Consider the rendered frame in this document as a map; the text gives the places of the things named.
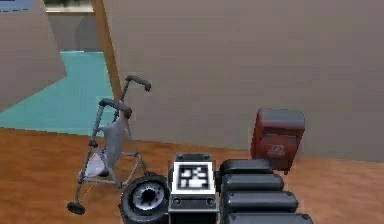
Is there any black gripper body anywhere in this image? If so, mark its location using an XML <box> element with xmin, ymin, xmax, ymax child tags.
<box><xmin>118</xmin><ymin>173</ymin><xmax>172</xmax><ymax>224</ymax></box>

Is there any grey folding stroller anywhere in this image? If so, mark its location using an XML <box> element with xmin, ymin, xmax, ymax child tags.
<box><xmin>66</xmin><ymin>74</ymin><xmax>153</xmax><ymax>216</ymax></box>

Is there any blue framed window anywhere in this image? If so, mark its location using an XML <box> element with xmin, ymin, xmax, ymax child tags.
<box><xmin>0</xmin><ymin>0</ymin><xmax>36</xmax><ymax>14</ymax></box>

